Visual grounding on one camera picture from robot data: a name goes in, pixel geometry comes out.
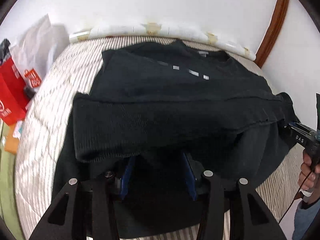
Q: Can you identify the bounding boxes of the black sweatshirt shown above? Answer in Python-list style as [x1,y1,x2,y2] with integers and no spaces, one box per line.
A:
[51,41,304,239]

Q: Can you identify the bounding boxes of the brown wooden door frame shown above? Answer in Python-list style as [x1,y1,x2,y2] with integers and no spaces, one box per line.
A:
[255,0,290,68]

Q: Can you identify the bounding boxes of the person's blue jeans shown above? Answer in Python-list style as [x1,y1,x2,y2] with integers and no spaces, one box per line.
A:
[292,201,320,240]

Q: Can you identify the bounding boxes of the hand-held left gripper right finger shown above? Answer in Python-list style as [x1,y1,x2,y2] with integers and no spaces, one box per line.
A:
[180,152,288,240]

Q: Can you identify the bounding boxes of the rolled patterned white sheet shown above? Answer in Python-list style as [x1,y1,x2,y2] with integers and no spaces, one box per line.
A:
[69,22,258,60]

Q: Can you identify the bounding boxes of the green cloth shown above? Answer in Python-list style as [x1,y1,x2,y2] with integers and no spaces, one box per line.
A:
[0,122,25,238]

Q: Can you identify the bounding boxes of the striped quilted table cover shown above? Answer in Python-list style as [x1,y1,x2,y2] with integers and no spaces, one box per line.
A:
[14,35,304,240]

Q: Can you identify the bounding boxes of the thin black cable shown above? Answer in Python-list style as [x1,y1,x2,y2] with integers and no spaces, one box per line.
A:
[278,164,315,225]

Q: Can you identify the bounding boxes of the white plastic bag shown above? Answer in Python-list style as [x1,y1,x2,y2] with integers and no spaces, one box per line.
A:
[10,14,69,93]

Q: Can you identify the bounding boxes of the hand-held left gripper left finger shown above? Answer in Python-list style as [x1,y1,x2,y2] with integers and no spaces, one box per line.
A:
[30,156,137,240]

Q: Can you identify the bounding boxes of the person's right hand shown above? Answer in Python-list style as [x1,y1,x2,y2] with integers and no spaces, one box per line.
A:
[299,152,320,190]

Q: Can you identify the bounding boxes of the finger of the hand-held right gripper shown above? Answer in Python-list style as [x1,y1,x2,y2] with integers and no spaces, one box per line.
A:
[284,121,315,137]

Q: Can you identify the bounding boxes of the orange cardboard box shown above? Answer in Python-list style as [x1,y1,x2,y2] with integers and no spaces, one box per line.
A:
[4,127,22,154]

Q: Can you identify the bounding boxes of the red paper bag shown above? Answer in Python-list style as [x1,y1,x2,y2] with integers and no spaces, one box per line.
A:
[0,55,30,126]

